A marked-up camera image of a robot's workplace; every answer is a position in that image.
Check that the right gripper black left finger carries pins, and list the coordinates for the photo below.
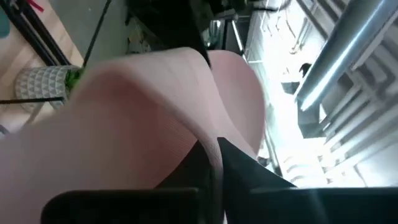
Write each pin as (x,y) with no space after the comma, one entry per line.
(124,207)

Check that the wooden shelf black metal frame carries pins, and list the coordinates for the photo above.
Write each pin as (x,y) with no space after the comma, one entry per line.
(31,100)

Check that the pink rubber slide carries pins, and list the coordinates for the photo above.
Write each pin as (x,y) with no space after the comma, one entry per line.
(124,124)

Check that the red tape strip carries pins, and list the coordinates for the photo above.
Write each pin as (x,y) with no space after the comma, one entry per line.
(35,5)

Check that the black left table frame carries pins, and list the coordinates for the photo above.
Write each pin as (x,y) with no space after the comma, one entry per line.
(35,31)

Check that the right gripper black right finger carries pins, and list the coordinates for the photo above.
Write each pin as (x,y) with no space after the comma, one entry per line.
(280,205)

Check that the green rubber slide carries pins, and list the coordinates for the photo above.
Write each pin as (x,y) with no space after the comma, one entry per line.
(3,23)

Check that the green succulent in patterned pot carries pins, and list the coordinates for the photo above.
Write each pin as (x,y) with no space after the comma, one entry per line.
(40,84)

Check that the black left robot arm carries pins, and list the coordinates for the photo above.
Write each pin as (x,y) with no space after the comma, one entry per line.
(168,28)

